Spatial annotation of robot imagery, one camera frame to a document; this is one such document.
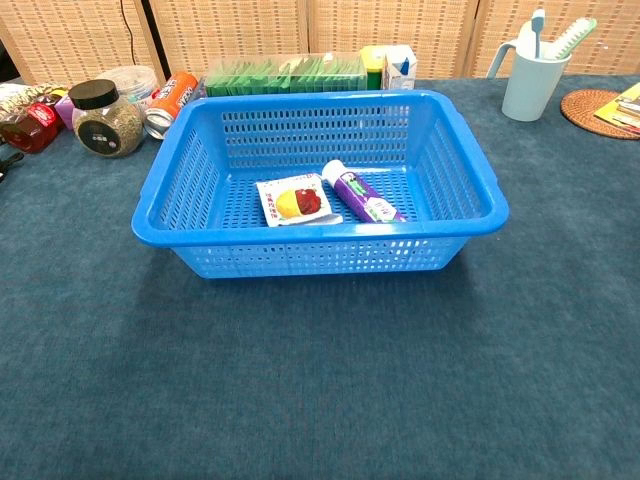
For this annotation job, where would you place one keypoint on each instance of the clear box of green packets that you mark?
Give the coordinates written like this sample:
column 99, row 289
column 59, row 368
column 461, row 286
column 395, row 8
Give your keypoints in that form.
column 280, row 77

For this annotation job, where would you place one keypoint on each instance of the bamboo folding screen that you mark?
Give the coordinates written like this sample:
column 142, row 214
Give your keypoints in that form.
column 250, row 30

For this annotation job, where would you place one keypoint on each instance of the purple toothpaste tube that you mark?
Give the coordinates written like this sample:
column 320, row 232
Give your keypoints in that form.
column 362, row 197

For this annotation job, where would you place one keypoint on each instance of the round rattan coaster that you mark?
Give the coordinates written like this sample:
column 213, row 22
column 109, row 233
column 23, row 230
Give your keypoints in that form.
column 580, row 112

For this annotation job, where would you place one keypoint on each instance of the white milk carton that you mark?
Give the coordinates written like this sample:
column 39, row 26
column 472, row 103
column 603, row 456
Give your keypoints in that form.
column 400, row 67

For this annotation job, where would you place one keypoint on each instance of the white snack packet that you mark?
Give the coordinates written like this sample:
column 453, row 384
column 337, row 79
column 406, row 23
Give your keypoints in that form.
column 295, row 202

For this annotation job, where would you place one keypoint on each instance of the clear round clip container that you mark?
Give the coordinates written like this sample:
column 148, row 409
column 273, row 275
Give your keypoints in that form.
column 132, row 80

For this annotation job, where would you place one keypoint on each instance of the blue plastic perforated basket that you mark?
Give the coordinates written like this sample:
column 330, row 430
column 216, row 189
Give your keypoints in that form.
column 190, row 200

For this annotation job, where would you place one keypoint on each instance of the orange drink can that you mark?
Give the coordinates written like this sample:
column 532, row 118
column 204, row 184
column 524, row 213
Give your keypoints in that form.
column 172, row 97

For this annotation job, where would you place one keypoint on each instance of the glass jar with black lid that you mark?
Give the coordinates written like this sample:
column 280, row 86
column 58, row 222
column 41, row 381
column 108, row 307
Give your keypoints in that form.
column 107, row 125

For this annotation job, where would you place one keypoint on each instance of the black tripod stand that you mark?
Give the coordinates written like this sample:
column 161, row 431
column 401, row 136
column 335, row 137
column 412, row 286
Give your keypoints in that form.
column 152, row 35

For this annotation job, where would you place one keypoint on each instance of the small purple box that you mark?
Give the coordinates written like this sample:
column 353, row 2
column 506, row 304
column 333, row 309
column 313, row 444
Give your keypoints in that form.
column 64, row 110

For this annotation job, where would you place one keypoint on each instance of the green white brush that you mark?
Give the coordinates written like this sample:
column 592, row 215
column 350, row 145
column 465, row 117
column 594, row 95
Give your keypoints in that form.
column 570, row 37

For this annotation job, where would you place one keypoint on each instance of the white blue toothbrush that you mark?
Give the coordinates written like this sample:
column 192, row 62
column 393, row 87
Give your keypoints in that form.
column 536, row 30

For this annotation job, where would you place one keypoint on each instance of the yellow razor blister pack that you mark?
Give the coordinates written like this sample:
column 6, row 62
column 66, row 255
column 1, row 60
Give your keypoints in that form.
column 625, row 110

